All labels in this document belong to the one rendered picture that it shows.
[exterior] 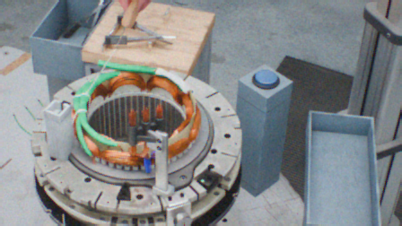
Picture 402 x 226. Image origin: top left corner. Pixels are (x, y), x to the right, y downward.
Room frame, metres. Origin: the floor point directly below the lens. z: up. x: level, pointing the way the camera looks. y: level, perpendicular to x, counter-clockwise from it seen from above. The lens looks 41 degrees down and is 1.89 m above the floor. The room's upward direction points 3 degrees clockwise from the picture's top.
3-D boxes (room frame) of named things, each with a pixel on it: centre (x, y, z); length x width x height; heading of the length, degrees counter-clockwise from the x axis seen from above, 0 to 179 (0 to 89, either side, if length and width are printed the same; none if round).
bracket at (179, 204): (0.73, 0.03, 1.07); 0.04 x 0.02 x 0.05; 116
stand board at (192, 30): (1.18, 0.10, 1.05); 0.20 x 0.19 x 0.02; 77
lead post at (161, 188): (0.75, 0.05, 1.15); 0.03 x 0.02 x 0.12; 60
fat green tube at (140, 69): (0.95, 0.09, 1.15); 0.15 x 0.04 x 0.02; 68
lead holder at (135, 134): (0.75, 0.07, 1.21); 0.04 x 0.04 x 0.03; 68
